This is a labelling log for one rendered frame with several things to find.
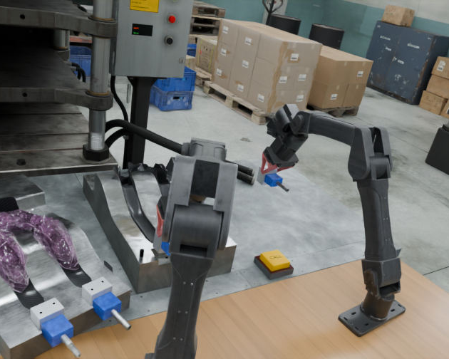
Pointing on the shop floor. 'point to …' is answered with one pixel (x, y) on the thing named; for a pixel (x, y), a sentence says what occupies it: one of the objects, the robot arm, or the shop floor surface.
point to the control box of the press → (147, 56)
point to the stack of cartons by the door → (443, 86)
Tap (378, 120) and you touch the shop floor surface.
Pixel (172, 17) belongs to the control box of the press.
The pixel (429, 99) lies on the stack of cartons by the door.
